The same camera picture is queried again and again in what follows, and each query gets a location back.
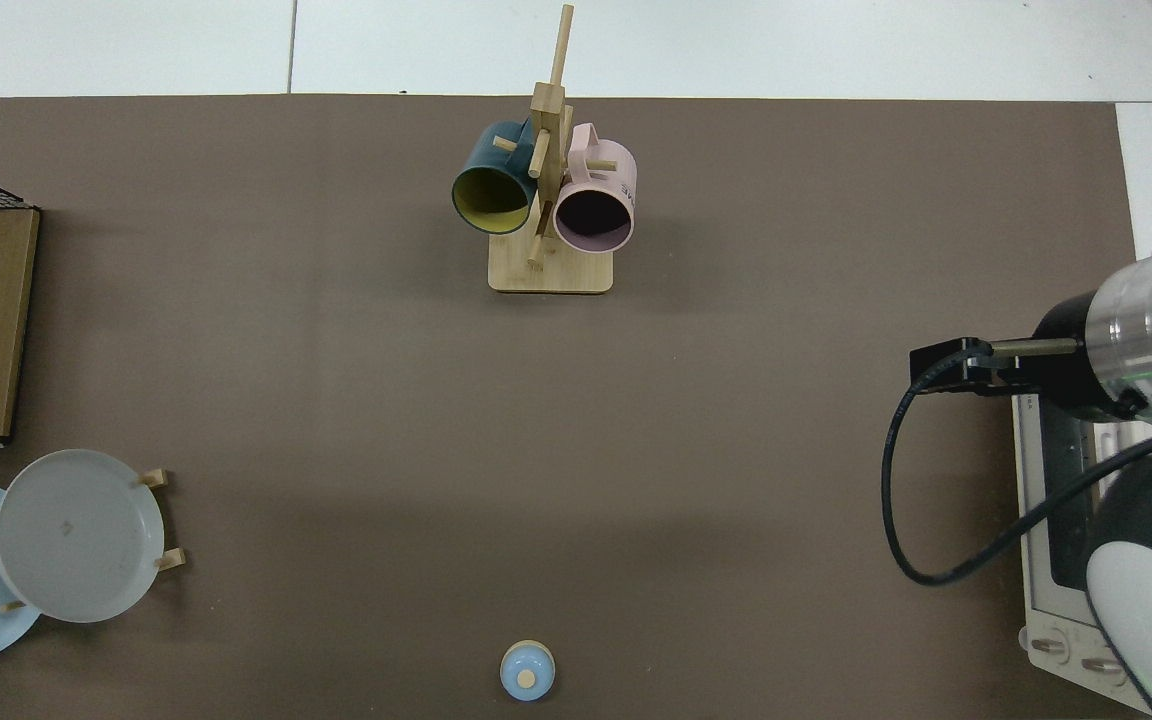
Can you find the pink cup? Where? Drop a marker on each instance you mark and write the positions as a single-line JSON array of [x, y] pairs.
[[601, 165]]

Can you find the brown table cloth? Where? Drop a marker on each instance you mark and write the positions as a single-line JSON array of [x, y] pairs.
[[336, 400]]

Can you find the grey plate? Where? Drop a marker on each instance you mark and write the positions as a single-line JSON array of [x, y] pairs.
[[76, 535]]

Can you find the small blue round thing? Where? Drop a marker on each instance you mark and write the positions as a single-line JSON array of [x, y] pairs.
[[527, 670]]

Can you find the wooden plate rack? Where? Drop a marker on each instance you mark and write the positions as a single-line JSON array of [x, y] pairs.
[[171, 560]]

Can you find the dark teal cup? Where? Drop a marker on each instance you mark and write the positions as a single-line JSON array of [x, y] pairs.
[[486, 150]]

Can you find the wooden cup stand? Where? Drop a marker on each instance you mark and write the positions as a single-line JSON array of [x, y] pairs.
[[551, 272]]

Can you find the pale toaster oven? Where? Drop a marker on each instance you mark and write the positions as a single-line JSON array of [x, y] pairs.
[[1056, 610]]

